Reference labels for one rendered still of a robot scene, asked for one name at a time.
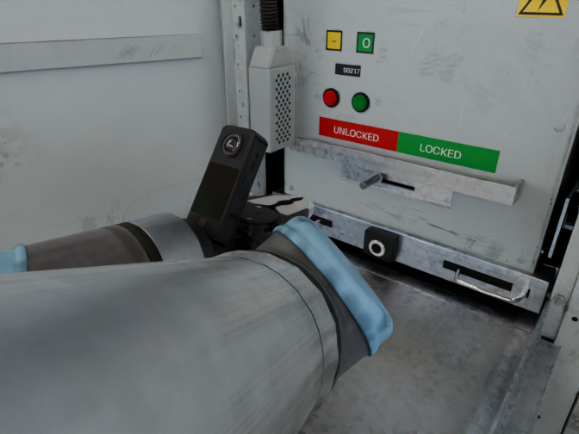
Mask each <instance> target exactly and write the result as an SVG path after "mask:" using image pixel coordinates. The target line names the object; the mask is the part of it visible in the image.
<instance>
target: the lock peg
mask: <svg viewBox="0 0 579 434"><path fill-rule="evenodd" d="M382 180H383V173H381V172H377V171H374V172H373V173H372V174H371V177H368V178H367V179H365V180H363V181H362V182H361V183H360V184H359V187H360V188H361V189H367V188H368V187H370V186H371V185H372V184H374V183H380V182H381V181H382Z"/></svg>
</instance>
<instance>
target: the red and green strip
mask: <svg viewBox="0 0 579 434"><path fill-rule="evenodd" d="M319 135H323V136H327V137H331V138H335V139H339V140H346V141H350V142H354V143H359V144H362V145H367V146H374V147H377V148H382V149H385V150H390V151H394V152H401V153H405V154H409V155H413V156H417V157H421V158H428V159H432V160H437V161H440V162H445V163H448V164H455V165H460V166H463V167H468V168H472V169H476V170H480V171H487V172H491V173H495V171H496V167H497V163H498V159H499V156H500V151H497V150H492V149H488V148H483V147H479V146H470V145H466V144H461V143H456V142H451V141H447V140H442V139H434V138H429V137H425V136H420V135H415V134H411V133H403V132H397V131H393V130H388V129H384V128H380V127H371V126H366V125H362V124H357V123H352V122H348V121H340V120H335V119H330V118H326V117H321V116H320V122H319Z"/></svg>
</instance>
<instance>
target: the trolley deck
mask: <svg viewBox="0 0 579 434"><path fill-rule="evenodd" d="M354 268H355V269H356V270H357V271H358V273H359V274H360V275H361V276H362V277H363V278H364V279H365V281H366V282H367V283H368V285H369V286H370V287H371V289H372V290H373V291H374V293H375V294H376V295H377V297H378V298H379V300H380V301H381V302H382V303H383V305H384V306H385V308H386V309H387V311H388V312H389V315H390V317H391V319H392V321H393V331H392V333H391V334H390V336H389V337H388V338H387V339H386V340H385V341H384V342H382V343H381V344H380V345H379V347H378V350H377V352H376V353H375V354H374V355H373V356H365V357H364V358H363V359H361V360H360V361H359V362H357V363H356V364H354V365H353V366H352V367H350V368H349V369H348V370H347V371H346V372H345V373H344V374H343V375H342V376H341V377H340V378H339V379H338V380H337V381H336V383H335V384H334V386H333V389H332V390H331V392H330V394H329V395H328V396H327V398H326V400H325V402H324V403H323V405H322V406H321V408H320V409H319V410H318V412H317V413H316V414H315V415H314V416H313V417H312V418H311V419H310V420H309V421H308V422H307V423H306V424H305V425H304V426H303V427H302V429H301V430H300V432H299V434H458V433H459V432H460V430H461V428H462V426H463V424H464V421H465V420H466V418H467V416H468V414H469V412H470V409H471V408H472V406H473V404H474V402H475V400H476V397H477V395H478V394H479V393H480V391H481V389H482V387H483V384H484V382H485V381H486V379H487V377H488V375H489V372H490V370H491V369H492V367H493V365H494V363H495V360H496V358H497V357H498V355H499V353H500V351H501V348H502V346H503V345H504V343H505V341H506V339H507V336H508V334H509V333H510V331H511V328H509V327H506V326H504V325H501V324H498V323H496V322H494V321H492V320H489V319H485V318H484V317H481V316H479V315H476V314H474V313H471V312H468V311H466V310H463V309H462V308H459V307H455V306H453V305H451V304H449V303H446V302H444V301H441V300H438V299H436V298H433V297H432V296H429V295H427V294H423V293H421V292H419V291H416V290H414V289H411V288H408V287H406V286H403V285H401V284H399V283H397V282H393V281H391V280H389V279H386V278H384V277H381V276H378V275H376V274H373V273H370V272H369V271H366V270H362V269H360V268H358V267H356V266H354ZM561 347H562V346H560V345H559V347H556V346H554V345H552V344H548V343H546V342H544V341H541V340H540V342H539V346H538V348H537V350H536V352H535V355H534V357H533V360H532V363H531V365H530V367H529V370H528V371H527V374H526V378H525V380H524V382H523V384H522V387H521V389H520V392H519V395H518V397H517V399H516V401H515V403H514V407H513V410H512V411H511V414H510V416H509V419H508V421H507V424H506V426H505V429H504V431H503V433H502V434H532V431H533V428H534V426H535V423H536V420H537V418H538V415H539V411H540V408H541V406H542V403H543V400H544V397H545V393H546V390H547V388H548V385H549V382H550V379H551V375H552V373H553V370H554V368H555V365H556V362H557V358H558V355H559V352H560V350H561Z"/></svg>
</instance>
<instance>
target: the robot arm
mask: <svg viewBox="0 0 579 434"><path fill-rule="evenodd" d="M267 146H268V142H267V140H266V139H265V138H264V137H262V136H261V135H260V134H258V133H257V132H256V131H254V130H252V129H249V128H244V127H236V126H233V125H227V126H225V127H223V129H222V130H221V134H220V136H219V139H218V140H217V143H216V145H215V149H214V151H213V153H212V156H211V158H210V160H209V164H208V166H207V169H206V170H205V173H204V175H203V178H202V181H201V183H200V186H199V189H198V191H197V193H196V197H195V199H194V201H193V203H192V206H191V208H190V211H189V214H188V216H187V219H181V218H179V217H178V216H176V215H175V214H172V213H159V214H152V215H148V216H145V217H140V218H137V219H133V220H126V221H123V222H121V223H119V224H115V225H112V226H105V227H101V228H97V229H93V230H89V231H86V232H79V233H75V234H71V235H67V236H64V237H60V238H56V239H49V240H45V241H41V242H38V243H34V244H30V245H24V244H18V245H15V246H14V248H12V249H9V250H6V251H0V434H299V432H300V430H301V429H302V427H303V426H304V425H305V424H306V423H307V422H308V421H309V420H310V419H311V418H312V417H313V416H314V415H315V414H316V413H317V412H318V410H319V409H320V408H321V406H322V405H323V403H324V402H325V400H326V398H327V396H328V395H329V394H330V392H331V390H332V389H333V386H334V384H335V383H336V381H337V380H338V379H339V378H340V377H341V376H342V375H343V374H344V373H345V372H346V371H347V370H348V369H349V368H350V367H352V366H353V365H354V364H356V363H357V362H359V361H360V360H361V359H363V358H364V357H366V356H368V357H371V356H373V355H374V354H375V353H376V352H377V350H378V347H379V345H380V344H381V343H382V342H384V341H385V340H386V339H387V338H388V337H389V336H390V334H391V333H392V331H393V321H392V319H391V317H390V315H389V312H388V311H387V309H386V308H385V306H384V305H383V303H382V302H381V301H380V300H379V298H378V297H377V295H376V294H375V293H374V291H373V290H372V289H371V287H370V286H369V285H368V283H367V282H366V281H365V279H364V278H363V277H362V276H361V275H360V274H359V273H358V271H357V270H356V269H355V268H354V266H353V265H352V264H351V263H350V261H349V260H348V259H347V258H346V256H345V255H344V254H343V253H342V252H341V251H340V249H339V248H338V247H337V246H336V245H335V243H334V242H333V241H332V240H331V239H330V238H329V237H328V236H327V235H326V234H325V233H324V232H323V231H322V230H321V229H320V228H319V227H318V226H317V225H316V224H315V223H314V222H313V221H312V220H311V219H310V217H311V216H312V214H313V212H314V203H313V202H312V201H310V200H309V199H308V198H303V197H301V196H295V195H271V196H269V195H256V196H249V193H250V191H251V188H252V185H253V182H254V180H255V177H256V176H257V173H258V169H259V166H260V165H261V162H262V160H263V157H264V155H265V151H266V149H267Z"/></svg>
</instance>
